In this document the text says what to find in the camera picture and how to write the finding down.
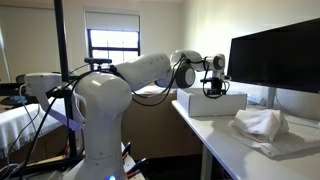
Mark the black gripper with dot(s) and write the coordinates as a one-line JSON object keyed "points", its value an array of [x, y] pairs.
{"points": [[217, 86]]}

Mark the white cloth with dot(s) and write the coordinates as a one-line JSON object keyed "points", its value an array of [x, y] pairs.
{"points": [[293, 143], [260, 125]]}

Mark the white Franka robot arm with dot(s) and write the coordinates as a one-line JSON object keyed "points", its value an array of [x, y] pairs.
{"points": [[103, 110]]}

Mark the white cardboard box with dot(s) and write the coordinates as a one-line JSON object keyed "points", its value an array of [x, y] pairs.
{"points": [[213, 105]]}

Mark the brown cardboard box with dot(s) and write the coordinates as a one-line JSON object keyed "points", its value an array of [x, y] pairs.
{"points": [[156, 130]]}

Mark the flat folded white cloth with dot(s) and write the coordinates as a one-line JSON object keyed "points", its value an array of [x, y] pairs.
{"points": [[293, 143]]}

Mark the grey monitor stand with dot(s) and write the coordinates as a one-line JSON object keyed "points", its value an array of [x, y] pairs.
{"points": [[270, 98]]}

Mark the black wide monitor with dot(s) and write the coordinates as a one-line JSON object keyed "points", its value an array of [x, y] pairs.
{"points": [[276, 56]]}

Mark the white desk leg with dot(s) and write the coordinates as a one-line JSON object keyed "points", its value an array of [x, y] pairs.
{"points": [[206, 163]]}

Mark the black framed window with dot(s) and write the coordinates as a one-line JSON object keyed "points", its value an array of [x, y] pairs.
{"points": [[113, 43]]}

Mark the white roller blind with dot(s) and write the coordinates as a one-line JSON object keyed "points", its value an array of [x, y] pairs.
{"points": [[111, 21]]}

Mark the black vertical pole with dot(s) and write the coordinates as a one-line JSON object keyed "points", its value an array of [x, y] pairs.
{"points": [[60, 33]]}

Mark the white articulated device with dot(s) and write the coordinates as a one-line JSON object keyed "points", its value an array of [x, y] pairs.
{"points": [[41, 83]]}

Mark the small blue item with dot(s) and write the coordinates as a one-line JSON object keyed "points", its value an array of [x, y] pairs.
{"points": [[18, 100]]}

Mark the white lace tablecloth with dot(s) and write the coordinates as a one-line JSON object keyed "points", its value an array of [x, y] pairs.
{"points": [[16, 123]]}

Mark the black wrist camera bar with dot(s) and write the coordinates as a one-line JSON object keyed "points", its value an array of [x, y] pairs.
{"points": [[210, 80]]}

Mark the black camera on pole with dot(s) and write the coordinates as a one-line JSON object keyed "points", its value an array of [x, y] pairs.
{"points": [[96, 61]]}

